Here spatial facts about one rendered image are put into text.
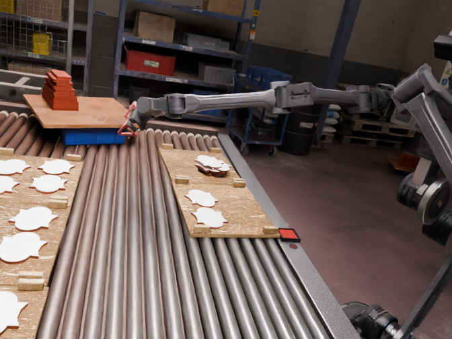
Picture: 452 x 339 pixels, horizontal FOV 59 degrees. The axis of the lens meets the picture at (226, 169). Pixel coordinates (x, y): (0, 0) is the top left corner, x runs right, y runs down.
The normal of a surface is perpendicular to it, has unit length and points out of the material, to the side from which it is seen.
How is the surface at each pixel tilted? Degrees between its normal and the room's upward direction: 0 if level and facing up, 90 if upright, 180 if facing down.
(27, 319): 0
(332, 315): 0
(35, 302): 0
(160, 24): 94
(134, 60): 90
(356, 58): 90
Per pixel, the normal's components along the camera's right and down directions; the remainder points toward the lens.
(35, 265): 0.19, -0.91
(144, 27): 0.51, 0.32
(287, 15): 0.26, 0.41
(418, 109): -0.82, 0.00
